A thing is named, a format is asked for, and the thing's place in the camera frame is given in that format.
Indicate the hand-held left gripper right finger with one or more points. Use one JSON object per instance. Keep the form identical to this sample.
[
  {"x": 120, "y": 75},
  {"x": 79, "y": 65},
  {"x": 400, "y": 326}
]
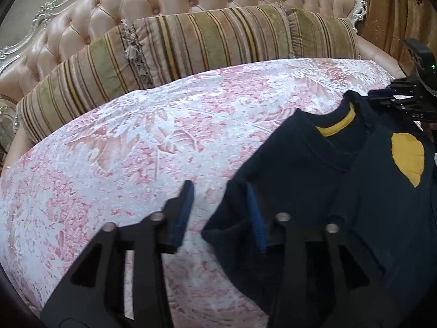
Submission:
[{"x": 256, "y": 218}]

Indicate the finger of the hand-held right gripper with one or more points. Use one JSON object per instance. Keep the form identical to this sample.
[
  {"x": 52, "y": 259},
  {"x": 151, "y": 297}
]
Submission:
[
  {"x": 392, "y": 99},
  {"x": 406, "y": 84}
]

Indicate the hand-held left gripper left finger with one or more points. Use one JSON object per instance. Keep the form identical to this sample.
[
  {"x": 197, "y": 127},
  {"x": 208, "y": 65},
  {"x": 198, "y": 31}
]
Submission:
[{"x": 182, "y": 218}]

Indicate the navy sweater with yellow print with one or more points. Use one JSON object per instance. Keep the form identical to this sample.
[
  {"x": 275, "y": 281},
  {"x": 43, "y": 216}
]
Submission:
[{"x": 307, "y": 170}]

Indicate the golden curtain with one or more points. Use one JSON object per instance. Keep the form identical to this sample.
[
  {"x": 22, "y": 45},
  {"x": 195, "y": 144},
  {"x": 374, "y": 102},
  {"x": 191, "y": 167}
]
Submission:
[{"x": 392, "y": 13}]

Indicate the pink floral bedspread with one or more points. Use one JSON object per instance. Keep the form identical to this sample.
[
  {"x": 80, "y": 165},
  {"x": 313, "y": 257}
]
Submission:
[{"x": 136, "y": 143}]

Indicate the striped bolster pillow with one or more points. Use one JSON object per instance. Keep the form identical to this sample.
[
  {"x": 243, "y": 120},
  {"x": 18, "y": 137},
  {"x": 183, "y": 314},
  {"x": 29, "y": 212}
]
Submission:
[
  {"x": 78, "y": 78},
  {"x": 222, "y": 37}
]

